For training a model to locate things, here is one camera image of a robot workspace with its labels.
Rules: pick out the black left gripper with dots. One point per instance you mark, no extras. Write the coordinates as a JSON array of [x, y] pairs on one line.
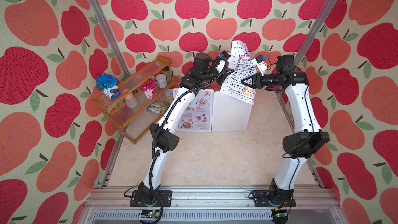
[[223, 75]]

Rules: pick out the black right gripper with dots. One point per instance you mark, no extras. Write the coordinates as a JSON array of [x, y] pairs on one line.
[[257, 85]]

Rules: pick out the white dotted menu sheet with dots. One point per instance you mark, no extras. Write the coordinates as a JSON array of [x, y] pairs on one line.
[[241, 64]]

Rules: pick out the restaurant special menu sheet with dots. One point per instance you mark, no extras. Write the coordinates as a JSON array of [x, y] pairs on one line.
[[199, 112]]

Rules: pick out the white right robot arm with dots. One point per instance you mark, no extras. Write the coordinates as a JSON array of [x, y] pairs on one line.
[[308, 136]]

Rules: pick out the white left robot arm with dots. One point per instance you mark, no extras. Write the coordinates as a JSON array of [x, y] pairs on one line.
[[164, 141]]

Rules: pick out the right white rack box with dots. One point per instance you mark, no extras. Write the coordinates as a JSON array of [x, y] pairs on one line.
[[229, 114]]

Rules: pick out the white rack box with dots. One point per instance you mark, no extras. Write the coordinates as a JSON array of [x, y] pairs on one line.
[[194, 129], [229, 114]]

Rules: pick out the left white rack box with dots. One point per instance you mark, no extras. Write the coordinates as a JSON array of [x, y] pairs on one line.
[[194, 129]]

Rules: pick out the black capped glass jar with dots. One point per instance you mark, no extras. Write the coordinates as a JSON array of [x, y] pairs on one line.
[[168, 73]]

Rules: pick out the white lidded jar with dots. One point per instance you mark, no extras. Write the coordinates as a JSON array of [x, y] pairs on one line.
[[161, 80]]

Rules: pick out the green snack packet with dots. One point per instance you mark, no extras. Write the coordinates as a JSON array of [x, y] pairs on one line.
[[158, 107]]

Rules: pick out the pink lidded cup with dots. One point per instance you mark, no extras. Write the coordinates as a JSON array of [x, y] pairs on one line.
[[149, 89]]

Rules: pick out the clear plastic bottle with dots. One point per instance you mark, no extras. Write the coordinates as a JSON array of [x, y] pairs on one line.
[[130, 100]]

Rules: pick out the wooden spice shelf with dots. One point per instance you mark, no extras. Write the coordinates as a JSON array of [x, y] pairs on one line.
[[128, 112]]

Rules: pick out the blue lidded yogurt cup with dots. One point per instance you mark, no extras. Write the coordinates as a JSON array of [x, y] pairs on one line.
[[108, 84]]

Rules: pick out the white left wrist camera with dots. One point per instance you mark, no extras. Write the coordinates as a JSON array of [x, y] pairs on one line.
[[222, 60]]

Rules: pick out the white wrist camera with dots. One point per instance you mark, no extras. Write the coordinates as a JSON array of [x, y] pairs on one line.
[[222, 60], [260, 64]]

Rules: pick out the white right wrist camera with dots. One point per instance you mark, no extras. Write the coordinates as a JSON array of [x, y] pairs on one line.
[[260, 64]]

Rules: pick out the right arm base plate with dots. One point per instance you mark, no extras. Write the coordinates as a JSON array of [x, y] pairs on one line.
[[275, 199]]

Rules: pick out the right aluminium frame post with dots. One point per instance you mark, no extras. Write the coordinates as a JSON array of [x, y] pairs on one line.
[[319, 16]]

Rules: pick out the aluminium frame post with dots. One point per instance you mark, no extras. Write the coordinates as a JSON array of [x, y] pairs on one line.
[[109, 36], [319, 16]]

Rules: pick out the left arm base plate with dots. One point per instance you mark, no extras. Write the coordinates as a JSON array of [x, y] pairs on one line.
[[161, 198]]

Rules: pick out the left aluminium frame post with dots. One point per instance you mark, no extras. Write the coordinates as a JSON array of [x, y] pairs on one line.
[[109, 36]]

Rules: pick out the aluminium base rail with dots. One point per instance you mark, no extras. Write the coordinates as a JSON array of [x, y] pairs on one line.
[[212, 205]]

